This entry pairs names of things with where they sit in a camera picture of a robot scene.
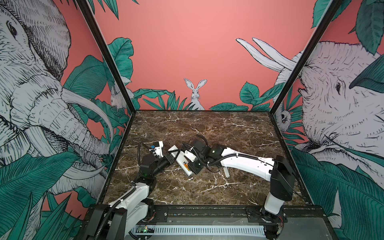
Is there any white remote control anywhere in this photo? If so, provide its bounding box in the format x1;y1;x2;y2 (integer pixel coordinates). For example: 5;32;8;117
168;145;193;176

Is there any white battery cover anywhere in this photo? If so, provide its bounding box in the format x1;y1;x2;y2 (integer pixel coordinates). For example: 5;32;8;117
223;167;230;178

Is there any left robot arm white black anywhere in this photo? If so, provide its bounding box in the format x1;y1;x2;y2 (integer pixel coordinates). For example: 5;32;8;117
82;149;181;240

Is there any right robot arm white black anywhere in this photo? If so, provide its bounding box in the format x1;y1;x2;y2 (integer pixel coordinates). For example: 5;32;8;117
176;135;296;220

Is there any small circuit board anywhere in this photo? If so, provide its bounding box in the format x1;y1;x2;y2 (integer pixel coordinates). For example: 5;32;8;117
136;225;156;235

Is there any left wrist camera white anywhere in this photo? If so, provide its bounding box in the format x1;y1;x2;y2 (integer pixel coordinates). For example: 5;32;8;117
150;141;164;159

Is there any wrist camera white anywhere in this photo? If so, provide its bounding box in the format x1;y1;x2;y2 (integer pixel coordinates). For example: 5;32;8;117
184;150;197;162
150;141;164;159

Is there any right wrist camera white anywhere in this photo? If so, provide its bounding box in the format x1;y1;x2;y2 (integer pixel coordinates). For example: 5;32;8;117
184;150;197;162

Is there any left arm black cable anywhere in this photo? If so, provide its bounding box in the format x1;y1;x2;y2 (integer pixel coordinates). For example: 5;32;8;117
137;141;152;166

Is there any black mounting rail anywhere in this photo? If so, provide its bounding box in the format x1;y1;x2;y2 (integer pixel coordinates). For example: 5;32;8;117
150;205;288;225

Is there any white slotted cable duct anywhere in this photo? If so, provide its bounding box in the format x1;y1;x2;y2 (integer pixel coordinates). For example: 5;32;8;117
131;225;266;237

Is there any left black frame post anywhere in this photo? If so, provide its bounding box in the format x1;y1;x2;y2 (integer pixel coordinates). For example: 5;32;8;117
74;0;136;114

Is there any black frame post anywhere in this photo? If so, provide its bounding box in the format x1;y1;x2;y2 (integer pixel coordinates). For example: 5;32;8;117
269;0;344;115
74;0;136;114

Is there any right black frame post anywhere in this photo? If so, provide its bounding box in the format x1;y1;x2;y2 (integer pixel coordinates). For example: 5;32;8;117
269;0;344;115

